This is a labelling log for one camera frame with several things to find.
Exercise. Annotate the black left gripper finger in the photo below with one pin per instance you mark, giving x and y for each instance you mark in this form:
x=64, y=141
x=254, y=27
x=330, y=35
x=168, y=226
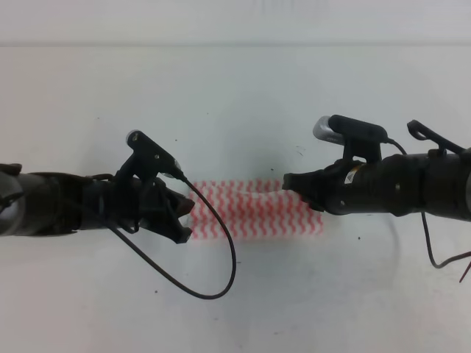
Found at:
x=171, y=229
x=179, y=204

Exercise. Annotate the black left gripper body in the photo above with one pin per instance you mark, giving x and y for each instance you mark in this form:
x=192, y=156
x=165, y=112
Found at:
x=129, y=205

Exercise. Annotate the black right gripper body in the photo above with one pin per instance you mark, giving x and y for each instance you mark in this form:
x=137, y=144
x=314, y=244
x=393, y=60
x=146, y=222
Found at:
x=348, y=187

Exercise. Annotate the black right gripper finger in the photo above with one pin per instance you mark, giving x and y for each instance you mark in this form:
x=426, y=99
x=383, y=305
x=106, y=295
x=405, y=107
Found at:
x=310, y=181
x=314, y=201

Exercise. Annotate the pink white wavy striped towel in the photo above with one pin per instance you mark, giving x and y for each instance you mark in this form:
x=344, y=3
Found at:
x=261, y=209

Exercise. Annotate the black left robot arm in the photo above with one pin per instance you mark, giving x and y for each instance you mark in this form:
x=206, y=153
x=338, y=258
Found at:
x=52, y=204

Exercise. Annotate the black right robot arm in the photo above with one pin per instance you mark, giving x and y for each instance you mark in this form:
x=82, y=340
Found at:
x=436, y=182

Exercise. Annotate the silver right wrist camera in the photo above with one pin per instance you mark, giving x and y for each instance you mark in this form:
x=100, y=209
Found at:
x=359, y=138

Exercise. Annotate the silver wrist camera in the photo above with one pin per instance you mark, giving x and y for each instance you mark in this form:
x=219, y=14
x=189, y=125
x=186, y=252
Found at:
x=359, y=138
x=148, y=159

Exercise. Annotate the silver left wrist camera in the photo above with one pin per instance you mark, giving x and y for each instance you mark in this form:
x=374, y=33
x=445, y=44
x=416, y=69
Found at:
x=148, y=159

